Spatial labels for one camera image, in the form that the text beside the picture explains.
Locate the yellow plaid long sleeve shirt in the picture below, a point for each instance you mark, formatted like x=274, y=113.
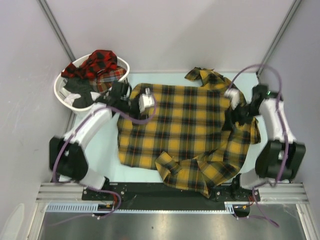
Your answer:
x=185, y=141

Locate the white plastic laundry basket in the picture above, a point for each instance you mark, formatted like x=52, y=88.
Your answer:
x=61, y=94

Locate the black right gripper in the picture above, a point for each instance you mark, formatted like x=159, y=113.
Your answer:
x=231, y=117

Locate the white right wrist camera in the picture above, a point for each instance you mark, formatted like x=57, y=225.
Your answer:
x=234, y=96

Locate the dark grey garment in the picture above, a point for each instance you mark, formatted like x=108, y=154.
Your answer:
x=80, y=93

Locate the red tan plaid shirt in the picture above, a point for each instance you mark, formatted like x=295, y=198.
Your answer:
x=105, y=81

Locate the white cable duct rail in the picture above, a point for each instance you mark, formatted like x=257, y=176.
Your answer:
x=101, y=209

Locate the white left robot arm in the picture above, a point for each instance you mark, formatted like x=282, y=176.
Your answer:
x=67, y=153

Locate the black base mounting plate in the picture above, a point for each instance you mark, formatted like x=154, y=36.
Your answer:
x=156, y=195

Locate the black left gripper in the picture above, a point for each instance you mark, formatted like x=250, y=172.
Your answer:
x=135, y=116

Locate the red black checkered shirt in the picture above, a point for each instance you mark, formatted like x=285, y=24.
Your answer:
x=98, y=63

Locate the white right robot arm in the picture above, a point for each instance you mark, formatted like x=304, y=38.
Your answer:
x=281, y=157

